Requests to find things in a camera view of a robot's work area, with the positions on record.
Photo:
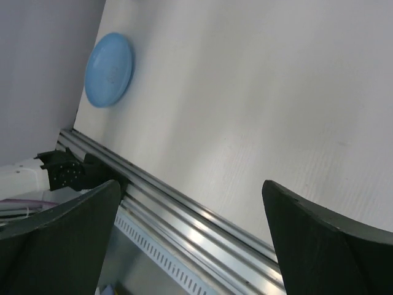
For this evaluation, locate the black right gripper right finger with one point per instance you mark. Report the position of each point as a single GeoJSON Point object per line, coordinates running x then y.
{"type": "Point", "coordinates": [322, 252]}

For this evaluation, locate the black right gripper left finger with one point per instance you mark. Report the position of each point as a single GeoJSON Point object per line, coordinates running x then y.
{"type": "Point", "coordinates": [60, 250]}

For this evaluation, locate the light blue plate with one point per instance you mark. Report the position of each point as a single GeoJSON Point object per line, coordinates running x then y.
{"type": "Point", "coordinates": [109, 70]}

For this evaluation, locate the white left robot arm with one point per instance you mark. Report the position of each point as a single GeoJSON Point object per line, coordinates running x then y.
{"type": "Point", "coordinates": [52, 178]}

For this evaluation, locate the white slotted cable duct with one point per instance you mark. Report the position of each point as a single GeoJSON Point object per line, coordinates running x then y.
{"type": "Point", "coordinates": [156, 251]}

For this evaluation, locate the aluminium frame rail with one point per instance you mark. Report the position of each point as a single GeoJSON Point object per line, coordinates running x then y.
{"type": "Point", "coordinates": [226, 257]}

